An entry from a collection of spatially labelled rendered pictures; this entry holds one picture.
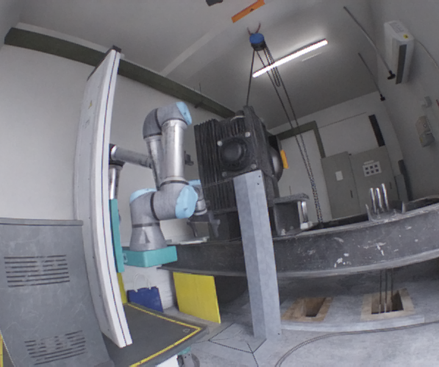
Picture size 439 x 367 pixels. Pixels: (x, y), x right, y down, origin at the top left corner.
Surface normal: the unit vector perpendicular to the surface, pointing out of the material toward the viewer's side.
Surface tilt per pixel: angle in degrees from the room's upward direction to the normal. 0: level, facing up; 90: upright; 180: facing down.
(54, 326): 90
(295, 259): 90
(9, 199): 90
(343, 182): 90
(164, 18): 180
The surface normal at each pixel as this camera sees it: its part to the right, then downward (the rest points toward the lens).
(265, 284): -0.45, -0.11
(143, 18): 0.14, 0.97
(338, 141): -0.64, -0.07
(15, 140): 0.75, -0.23
